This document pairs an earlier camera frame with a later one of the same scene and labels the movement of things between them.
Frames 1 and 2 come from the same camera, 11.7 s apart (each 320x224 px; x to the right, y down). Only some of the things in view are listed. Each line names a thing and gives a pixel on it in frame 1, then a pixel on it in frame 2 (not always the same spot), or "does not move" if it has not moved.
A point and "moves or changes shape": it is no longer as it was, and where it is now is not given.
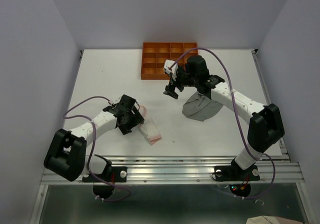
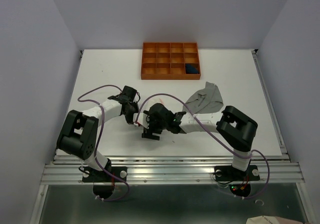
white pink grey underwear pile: (148, 127) moves or changes shape
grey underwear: (200, 108) does not move
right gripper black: (169, 91) → (147, 133)
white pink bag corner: (269, 219) does not move
